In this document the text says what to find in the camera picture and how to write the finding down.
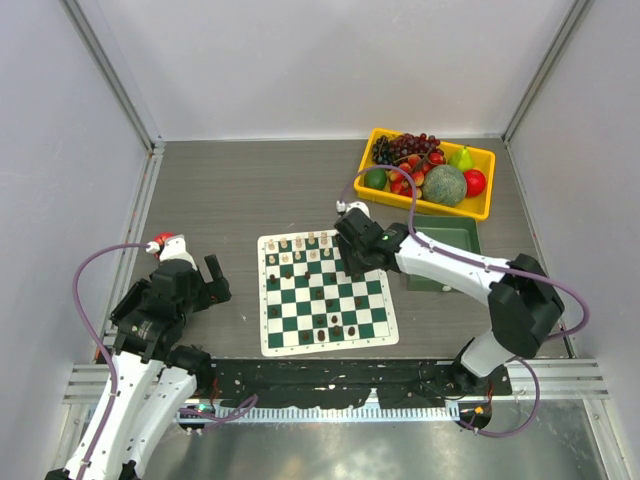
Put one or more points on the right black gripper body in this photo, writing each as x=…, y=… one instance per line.
x=353, y=257

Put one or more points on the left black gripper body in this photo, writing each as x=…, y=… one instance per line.
x=192, y=301

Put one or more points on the green white chess board mat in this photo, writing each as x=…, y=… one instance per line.
x=308, y=304

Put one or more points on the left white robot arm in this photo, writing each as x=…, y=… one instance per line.
x=150, y=374

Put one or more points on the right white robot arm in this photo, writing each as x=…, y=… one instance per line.
x=523, y=307

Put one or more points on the green lime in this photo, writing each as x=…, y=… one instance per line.
x=376, y=179

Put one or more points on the red cherry bunch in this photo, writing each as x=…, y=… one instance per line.
x=416, y=167

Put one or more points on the red apple on table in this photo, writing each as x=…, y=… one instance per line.
x=160, y=240

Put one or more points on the green plastic tray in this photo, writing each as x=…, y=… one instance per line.
x=458, y=232

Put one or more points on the black grape bunch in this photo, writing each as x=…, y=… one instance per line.
x=384, y=151

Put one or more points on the green netted melon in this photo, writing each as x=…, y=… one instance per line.
x=444, y=185

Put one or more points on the yellow plastic fruit bin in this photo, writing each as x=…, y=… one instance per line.
x=477, y=208

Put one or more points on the dark red grape bunch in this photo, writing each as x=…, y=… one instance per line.
x=408, y=144

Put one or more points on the red apple in bin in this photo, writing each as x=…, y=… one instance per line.
x=476, y=183

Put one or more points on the green yellow pear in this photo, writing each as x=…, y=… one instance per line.
x=462, y=160

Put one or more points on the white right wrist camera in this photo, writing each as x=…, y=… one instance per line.
x=345, y=207

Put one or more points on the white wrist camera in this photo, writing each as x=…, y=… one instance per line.
x=173, y=248
x=345, y=207

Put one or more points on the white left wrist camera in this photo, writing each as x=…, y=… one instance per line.
x=173, y=248

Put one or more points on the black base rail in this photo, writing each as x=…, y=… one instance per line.
x=339, y=384

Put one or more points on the aluminium frame rail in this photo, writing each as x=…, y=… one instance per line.
x=533, y=381

